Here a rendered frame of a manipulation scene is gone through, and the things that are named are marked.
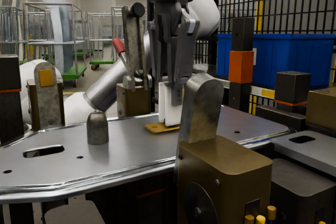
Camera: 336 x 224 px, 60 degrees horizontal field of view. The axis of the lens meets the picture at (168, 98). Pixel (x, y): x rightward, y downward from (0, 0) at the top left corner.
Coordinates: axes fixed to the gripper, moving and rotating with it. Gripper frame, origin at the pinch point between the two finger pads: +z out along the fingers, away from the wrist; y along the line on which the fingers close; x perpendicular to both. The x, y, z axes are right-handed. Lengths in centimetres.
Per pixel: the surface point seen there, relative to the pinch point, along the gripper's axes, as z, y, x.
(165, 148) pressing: 4.5, 7.5, -5.0
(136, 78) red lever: -2.4, -13.6, -0.3
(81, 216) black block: 5.5, 16.3, -18.9
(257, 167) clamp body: 0.0, 24.9, -5.2
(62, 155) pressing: 4.5, 2.8, -18.3
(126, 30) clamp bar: -12.2, -14.7, -1.8
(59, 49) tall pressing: 21, -631, 81
